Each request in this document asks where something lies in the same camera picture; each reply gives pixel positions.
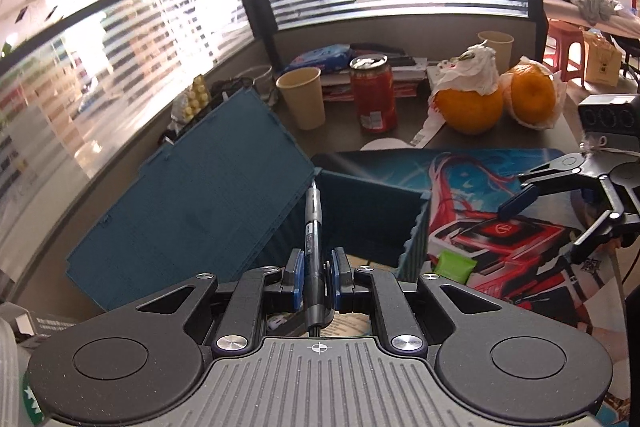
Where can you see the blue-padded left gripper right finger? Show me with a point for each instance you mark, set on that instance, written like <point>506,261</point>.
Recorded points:
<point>378,294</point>

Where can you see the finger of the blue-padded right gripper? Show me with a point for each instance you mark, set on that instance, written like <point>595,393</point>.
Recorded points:
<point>569,172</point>
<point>603,230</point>

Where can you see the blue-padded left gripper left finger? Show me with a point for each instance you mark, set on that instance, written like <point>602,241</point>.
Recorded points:
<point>257,294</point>

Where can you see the black marker pen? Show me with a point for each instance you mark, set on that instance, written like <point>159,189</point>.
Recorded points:
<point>317,294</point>

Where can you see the teal plastic storage box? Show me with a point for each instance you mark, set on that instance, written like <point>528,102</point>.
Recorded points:
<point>229,196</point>

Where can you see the AGON printed desk mat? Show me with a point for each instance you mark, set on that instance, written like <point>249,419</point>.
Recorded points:
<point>524,260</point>

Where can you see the kraft paper bag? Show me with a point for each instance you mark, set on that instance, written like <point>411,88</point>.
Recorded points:
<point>602,60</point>

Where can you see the orange with white net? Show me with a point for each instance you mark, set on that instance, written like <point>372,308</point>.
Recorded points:
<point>467,93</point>

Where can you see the red plastic stool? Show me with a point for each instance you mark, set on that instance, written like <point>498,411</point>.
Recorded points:
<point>563,36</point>

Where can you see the beige paper cup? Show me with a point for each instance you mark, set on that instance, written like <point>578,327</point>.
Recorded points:
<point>302,93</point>
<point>502,44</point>

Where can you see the golden wrapped chocolates pack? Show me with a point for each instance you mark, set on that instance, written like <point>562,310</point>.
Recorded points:
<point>189,103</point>

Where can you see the black pen holder cup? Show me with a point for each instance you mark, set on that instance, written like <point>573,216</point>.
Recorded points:
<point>221,90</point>

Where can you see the red drink can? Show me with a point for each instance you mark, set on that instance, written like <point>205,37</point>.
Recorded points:
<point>372,84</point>

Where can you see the stack of books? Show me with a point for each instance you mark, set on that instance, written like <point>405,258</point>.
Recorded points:
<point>335,62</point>

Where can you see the translucent Starbucks plastic cup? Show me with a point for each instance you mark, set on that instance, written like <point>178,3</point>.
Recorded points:
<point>18,407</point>

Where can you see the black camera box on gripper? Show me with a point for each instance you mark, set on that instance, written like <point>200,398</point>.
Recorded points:
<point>611,120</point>

